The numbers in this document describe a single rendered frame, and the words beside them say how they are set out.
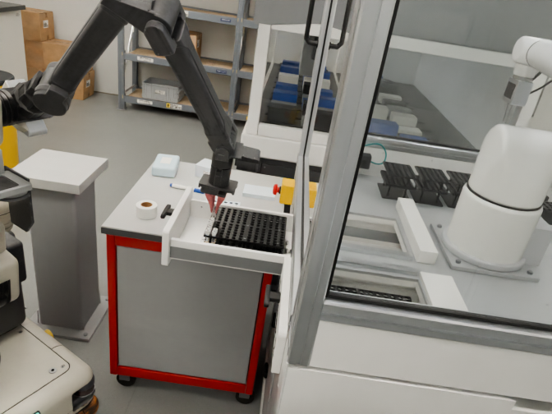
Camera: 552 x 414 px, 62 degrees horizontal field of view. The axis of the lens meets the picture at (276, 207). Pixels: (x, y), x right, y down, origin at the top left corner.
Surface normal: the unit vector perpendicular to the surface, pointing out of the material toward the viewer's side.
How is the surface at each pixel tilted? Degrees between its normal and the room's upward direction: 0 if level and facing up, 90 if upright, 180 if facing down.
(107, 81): 90
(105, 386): 0
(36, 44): 94
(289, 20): 90
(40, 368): 0
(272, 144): 90
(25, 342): 0
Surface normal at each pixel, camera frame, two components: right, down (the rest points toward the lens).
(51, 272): -0.06, 0.44
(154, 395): 0.14, -0.88
